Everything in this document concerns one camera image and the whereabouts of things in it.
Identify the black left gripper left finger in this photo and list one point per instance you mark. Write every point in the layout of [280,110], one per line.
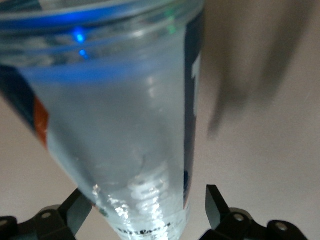
[57,222]

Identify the brown table mat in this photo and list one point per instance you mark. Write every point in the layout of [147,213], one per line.
[262,175]

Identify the clear Wilson tennis ball can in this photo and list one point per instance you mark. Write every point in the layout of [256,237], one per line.
[112,112]

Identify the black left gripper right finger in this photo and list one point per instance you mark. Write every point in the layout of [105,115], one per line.
[232,225]

